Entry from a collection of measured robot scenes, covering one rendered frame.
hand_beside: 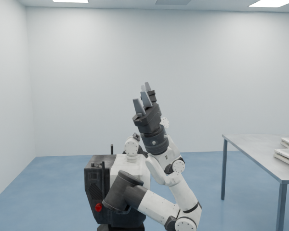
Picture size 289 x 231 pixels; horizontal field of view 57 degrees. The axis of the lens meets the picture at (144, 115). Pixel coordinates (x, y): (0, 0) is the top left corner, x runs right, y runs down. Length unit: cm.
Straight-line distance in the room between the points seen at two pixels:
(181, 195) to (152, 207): 13
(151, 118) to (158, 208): 37
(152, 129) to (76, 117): 470
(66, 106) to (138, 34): 201
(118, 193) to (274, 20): 566
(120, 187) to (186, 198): 25
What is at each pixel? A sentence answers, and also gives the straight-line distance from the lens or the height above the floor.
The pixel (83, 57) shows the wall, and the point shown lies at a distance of 545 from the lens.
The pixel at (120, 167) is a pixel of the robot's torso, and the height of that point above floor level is 129.
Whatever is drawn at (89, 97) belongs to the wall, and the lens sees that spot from 546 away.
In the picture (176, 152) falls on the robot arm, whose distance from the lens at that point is 99.
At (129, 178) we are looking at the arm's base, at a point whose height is 130.
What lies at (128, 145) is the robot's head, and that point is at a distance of 122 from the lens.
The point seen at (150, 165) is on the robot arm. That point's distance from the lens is 96.
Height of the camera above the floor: 172
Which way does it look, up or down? 9 degrees down
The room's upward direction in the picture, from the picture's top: straight up
